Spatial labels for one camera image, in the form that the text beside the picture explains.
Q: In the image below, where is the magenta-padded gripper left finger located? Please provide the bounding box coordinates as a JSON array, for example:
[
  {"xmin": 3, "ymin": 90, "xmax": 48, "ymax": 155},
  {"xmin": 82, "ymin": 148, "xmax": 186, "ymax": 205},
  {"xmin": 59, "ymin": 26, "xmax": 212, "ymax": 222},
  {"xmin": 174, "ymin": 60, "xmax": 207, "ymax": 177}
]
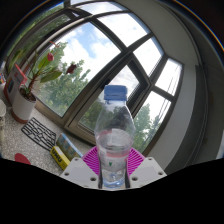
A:
[{"xmin": 60, "ymin": 146, "xmax": 103, "ymax": 189}]

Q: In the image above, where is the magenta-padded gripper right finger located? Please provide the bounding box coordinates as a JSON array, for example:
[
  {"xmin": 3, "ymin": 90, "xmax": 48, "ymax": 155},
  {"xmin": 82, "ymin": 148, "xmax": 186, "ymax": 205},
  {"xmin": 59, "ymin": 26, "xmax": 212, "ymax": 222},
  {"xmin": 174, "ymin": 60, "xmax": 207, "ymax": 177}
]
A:
[{"xmin": 124, "ymin": 148, "xmax": 168, "ymax": 189}]

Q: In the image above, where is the black grid trivet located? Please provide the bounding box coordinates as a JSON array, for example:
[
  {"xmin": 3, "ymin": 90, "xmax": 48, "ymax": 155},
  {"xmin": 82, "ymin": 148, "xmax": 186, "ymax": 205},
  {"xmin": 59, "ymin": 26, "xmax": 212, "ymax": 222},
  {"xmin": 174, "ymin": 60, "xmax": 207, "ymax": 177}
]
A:
[{"xmin": 20, "ymin": 117, "xmax": 58, "ymax": 152}]

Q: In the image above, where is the long yellow box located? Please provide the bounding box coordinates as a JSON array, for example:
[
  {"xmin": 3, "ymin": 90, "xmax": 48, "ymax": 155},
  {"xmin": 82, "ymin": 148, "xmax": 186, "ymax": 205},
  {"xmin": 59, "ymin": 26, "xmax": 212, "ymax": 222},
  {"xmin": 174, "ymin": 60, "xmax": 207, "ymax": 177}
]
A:
[{"xmin": 49, "ymin": 145, "xmax": 72, "ymax": 171}]

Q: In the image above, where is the light blue patterned box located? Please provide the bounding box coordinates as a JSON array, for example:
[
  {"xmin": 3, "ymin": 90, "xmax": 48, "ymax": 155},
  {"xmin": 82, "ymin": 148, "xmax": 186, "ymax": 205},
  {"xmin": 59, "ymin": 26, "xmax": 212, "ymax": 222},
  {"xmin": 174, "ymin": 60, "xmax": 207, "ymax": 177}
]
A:
[{"xmin": 55, "ymin": 132, "xmax": 84, "ymax": 161}]

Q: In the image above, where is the clear water bottle blue cap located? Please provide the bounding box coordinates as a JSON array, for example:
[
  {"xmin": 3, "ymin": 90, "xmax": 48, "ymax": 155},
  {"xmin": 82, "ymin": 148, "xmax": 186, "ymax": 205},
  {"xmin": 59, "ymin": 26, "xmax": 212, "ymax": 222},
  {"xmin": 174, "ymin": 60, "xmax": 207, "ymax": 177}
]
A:
[{"xmin": 94, "ymin": 84, "xmax": 137, "ymax": 189}]

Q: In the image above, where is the potted plant in white pot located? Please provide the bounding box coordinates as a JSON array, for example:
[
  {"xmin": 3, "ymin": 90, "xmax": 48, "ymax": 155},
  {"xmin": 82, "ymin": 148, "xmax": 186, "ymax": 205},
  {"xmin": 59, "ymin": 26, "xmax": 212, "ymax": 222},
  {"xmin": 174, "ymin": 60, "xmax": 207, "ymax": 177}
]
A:
[{"xmin": 11, "ymin": 41, "xmax": 78, "ymax": 124}]

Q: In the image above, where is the red and white carton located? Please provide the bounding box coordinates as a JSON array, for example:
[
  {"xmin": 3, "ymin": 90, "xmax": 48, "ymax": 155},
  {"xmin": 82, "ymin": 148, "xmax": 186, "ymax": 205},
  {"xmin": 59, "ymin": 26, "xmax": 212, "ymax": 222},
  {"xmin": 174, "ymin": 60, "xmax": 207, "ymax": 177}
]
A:
[{"xmin": 3, "ymin": 63, "xmax": 28, "ymax": 107}]

